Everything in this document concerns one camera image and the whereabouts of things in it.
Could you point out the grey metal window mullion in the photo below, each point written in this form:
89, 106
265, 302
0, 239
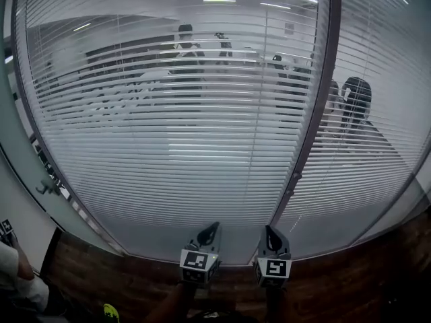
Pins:
325, 89

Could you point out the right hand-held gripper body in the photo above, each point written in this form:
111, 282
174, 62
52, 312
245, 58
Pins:
274, 269

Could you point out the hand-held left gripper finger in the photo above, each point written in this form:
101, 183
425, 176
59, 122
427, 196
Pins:
215, 239
202, 237

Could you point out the person's left forearm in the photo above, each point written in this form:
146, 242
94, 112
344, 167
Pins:
178, 305

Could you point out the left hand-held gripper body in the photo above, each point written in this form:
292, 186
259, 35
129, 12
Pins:
197, 264

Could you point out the frosted glass door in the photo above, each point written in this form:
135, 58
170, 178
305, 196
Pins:
17, 153

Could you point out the person's right forearm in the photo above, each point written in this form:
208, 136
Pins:
277, 305

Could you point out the grey window frame post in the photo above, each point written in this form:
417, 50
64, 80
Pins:
101, 235

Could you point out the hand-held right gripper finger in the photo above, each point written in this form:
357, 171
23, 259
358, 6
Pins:
280, 244
265, 241

